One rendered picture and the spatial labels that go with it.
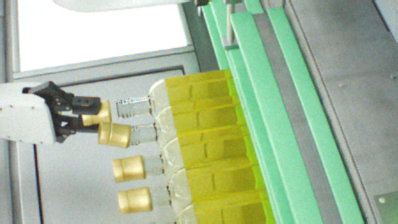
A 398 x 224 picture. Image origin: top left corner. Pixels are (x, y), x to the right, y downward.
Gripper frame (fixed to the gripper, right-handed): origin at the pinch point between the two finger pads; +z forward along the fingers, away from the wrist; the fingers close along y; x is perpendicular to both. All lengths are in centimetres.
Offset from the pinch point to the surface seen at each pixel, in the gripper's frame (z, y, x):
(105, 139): 3.7, 2.1, -6.1
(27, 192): -10.4, -11.7, -7.1
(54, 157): -7.3, -12.5, 0.7
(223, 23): 19.6, 4.3, 16.4
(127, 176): 7.5, 0.8, -11.5
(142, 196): 10.2, 2.2, -15.6
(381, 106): 41.1, 15.8, -9.5
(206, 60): 16.2, -16.0, 27.8
